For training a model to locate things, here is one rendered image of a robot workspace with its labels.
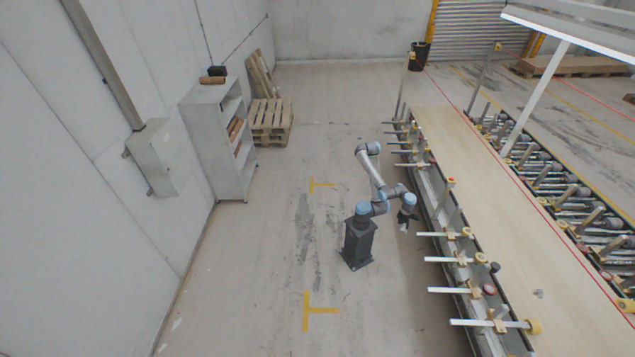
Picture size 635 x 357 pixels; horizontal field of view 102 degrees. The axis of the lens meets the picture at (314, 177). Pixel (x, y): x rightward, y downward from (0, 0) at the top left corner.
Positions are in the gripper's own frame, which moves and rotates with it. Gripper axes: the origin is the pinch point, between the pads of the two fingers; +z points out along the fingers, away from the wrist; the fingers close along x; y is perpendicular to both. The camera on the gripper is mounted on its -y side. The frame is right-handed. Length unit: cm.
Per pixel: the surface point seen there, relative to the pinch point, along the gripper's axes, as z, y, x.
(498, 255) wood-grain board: 4, -68, 24
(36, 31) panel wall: -149, 225, -16
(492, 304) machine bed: 27, -60, 52
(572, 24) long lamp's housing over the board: -144, -70, -28
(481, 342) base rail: 24, -38, 78
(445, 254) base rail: 23.7, -38.0, 11.1
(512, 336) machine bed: 21, -59, 75
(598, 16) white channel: -149, -70, -16
